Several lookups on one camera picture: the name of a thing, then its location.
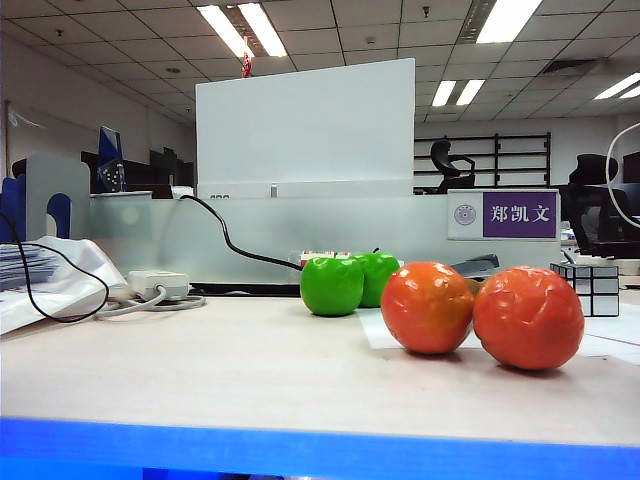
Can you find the wide ceiling light panel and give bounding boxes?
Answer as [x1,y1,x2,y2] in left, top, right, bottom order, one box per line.
[474,0,545,45]

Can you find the purple white name plate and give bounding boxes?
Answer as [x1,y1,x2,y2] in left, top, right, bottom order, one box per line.
[446,188,561,241]

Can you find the grey white cable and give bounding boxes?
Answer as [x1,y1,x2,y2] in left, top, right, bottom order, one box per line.
[94,284,207,321]

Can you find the double tube ceiling light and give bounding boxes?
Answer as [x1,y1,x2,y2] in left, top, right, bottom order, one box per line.
[431,77,487,108]
[196,2,288,59]

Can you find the thin black cable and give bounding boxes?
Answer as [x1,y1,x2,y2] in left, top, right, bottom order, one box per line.
[0,212,110,323]

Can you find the blue edge strip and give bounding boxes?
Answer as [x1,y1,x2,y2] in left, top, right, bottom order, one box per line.
[0,417,640,480]

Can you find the white plastic bag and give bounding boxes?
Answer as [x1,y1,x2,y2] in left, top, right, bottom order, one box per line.
[0,234,130,334]

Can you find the white cable loop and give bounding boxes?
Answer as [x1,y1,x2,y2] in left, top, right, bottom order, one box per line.
[604,121,640,230]

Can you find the black mesh office chair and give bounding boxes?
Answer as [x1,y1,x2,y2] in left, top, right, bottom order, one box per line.
[558,152,640,260]

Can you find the grey stapler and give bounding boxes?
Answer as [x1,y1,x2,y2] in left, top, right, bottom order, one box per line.
[449,253,501,276]

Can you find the silver mirror puzzle cube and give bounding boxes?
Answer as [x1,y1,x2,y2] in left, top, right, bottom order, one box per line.
[549,261,621,317]

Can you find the grey metal bookend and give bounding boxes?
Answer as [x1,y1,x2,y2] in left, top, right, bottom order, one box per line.
[24,152,92,241]

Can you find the white board panel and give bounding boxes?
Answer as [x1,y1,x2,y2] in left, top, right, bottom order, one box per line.
[194,56,417,200]

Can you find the red hanging ornament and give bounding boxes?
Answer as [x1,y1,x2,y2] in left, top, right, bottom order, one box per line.
[239,35,256,79]

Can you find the black shelf rack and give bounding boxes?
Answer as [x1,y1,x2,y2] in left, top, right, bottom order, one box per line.
[413,131,553,195]

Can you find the white paper sheet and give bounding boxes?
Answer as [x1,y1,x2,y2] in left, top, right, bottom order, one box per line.
[358,292,640,364]

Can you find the blue desk flag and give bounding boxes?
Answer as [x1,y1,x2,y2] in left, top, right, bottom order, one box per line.
[97,125,126,194]

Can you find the large wrinkled orange fruit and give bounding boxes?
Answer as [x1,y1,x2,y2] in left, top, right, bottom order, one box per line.
[472,265,586,371]

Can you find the smooth orange fruit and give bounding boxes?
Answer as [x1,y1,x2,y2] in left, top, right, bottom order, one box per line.
[380,260,475,355]

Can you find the white power adapter box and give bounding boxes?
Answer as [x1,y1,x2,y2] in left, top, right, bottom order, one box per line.
[126,269,191,302]

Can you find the frosted glass desk partition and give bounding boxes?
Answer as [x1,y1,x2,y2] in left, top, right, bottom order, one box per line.
[88,192,562,286]

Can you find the stack of papers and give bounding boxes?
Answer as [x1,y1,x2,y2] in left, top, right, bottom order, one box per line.
[0,243,57,291]

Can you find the green toy apple with stem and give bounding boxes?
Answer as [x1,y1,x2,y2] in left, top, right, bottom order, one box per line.
[349,247,402,309]

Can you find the blue file holder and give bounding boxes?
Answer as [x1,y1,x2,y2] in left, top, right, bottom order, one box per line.
[0,174,72,242]

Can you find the clear plastic bottle red label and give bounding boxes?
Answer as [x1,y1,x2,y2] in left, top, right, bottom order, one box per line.
[299,248,353,262]

